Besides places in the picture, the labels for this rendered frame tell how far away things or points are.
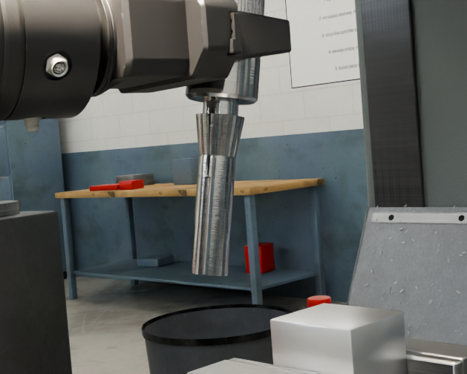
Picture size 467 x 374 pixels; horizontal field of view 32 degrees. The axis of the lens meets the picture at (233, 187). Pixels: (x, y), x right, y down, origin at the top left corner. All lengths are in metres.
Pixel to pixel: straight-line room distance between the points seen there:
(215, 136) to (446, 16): 0.41
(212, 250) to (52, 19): 0.18
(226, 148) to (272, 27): 0.08
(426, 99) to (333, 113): 4.90
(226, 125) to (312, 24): 5.39
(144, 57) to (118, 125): 7.04
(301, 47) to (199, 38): 5.50
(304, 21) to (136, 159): 2.17
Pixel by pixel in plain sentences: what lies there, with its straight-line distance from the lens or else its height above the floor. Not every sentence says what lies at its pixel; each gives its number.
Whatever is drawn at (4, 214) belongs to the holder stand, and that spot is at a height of 1.12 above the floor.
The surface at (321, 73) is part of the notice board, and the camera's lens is 5.84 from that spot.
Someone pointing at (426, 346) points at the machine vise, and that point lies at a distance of 0.52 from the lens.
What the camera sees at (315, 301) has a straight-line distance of 0.55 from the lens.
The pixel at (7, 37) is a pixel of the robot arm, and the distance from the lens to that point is 0.43.
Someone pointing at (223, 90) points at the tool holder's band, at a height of 1.20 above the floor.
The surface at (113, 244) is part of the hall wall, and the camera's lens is 7.70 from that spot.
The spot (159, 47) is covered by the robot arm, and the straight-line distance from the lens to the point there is 0.46.
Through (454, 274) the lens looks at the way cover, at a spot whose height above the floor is 1.02.
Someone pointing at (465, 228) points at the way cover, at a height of 1.07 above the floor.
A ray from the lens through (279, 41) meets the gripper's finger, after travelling 0.53.
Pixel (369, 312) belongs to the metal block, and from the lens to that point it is 0.50.
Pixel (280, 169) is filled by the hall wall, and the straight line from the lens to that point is 6.10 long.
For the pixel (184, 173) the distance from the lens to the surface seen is 6.36.
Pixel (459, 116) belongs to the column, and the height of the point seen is 1.18.
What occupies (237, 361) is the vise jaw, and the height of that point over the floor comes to 1.03.
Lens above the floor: 1.17
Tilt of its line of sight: 3 degrees down
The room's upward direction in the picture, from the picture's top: 4 degrees counter-clockwise
